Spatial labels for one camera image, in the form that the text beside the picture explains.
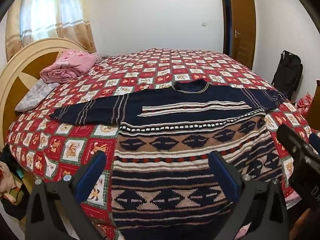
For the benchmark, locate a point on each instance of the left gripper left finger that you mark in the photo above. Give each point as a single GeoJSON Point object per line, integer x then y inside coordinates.
{"type": "Point", "coordinates": [42, 218]}

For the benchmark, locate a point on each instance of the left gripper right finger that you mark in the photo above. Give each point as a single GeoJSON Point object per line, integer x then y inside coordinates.
{"type": "Point", "coordinates": [258, 204]}

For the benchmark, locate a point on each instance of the navy patterned knit sweater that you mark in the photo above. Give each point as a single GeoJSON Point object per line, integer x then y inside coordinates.
{"type": "Point", "coordinates": [161, 183]}

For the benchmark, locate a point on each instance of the pile of mixed clothes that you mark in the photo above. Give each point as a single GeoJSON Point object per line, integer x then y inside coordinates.
{"type": "Point", "coordinates": [14, 193]}

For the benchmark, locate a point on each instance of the red checkered bear bedspread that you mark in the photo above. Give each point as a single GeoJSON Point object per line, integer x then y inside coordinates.
{"type": "Point", "coordinates": [50, 150]}

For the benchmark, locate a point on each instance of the brown wooden cabinet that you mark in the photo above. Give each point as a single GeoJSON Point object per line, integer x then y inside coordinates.
{"type": "Point", "coordinates": [313, 114]}

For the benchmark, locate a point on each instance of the red plaid bag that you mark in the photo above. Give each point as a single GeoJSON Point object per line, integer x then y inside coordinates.
{"type": "Point", "coordinates": [303, 105]}

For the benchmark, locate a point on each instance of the black folded stroller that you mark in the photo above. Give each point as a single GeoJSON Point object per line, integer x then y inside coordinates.
{"type": "Point", "coordinates": [288, 74]}

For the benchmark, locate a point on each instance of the grey floral pillow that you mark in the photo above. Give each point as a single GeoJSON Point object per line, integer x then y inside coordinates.
{"type": "Point", "coordinates": [36, 95]}

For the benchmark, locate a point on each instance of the folded pink blanket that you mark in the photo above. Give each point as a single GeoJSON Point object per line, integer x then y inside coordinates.
{"type": "Point", "coordinates": [68, 66]}

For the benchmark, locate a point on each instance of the cream and wood headboard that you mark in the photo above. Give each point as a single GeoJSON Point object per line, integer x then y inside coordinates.
{"type": "Point", "coordinates": [23, 71]}

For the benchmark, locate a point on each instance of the brown wooden door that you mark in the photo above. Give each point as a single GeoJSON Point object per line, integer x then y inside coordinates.
{"type": "Point", "coordinates": [239, 26]}

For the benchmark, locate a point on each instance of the beige patterned curtain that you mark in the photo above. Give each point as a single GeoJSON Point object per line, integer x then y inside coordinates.
{"type": "Point", "coordinates": [32, 20]}

